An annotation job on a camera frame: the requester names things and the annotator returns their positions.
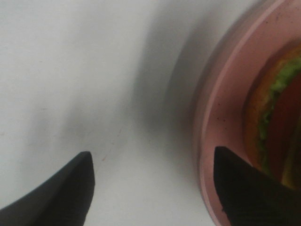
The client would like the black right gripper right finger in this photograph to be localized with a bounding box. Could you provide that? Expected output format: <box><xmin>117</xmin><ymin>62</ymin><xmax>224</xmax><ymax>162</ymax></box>
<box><xmin>214</xmin><ymin>146</ymin><xmax>301</xmax><ymax>226</ymax></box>

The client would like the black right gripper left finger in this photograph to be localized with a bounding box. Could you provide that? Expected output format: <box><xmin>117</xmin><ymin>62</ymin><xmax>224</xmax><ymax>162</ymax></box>
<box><xmin>0</xmin><ymin>152</ymin><xmax>95</xmax><ymax>226</ymax></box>

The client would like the burger with lettuce and cheese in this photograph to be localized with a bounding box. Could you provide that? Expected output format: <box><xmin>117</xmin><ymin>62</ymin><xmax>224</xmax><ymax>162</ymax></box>
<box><xmin>243</xmin><ymin>45</ymin><xmax>301</xmax><ymax>190</ymax></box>

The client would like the pink round plate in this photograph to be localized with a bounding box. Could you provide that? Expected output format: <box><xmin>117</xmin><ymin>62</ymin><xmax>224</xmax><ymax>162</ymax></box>
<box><xmin>192</xmin><ymin>0</ymin><xmax>301</xmax><ymax>226</ymax></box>

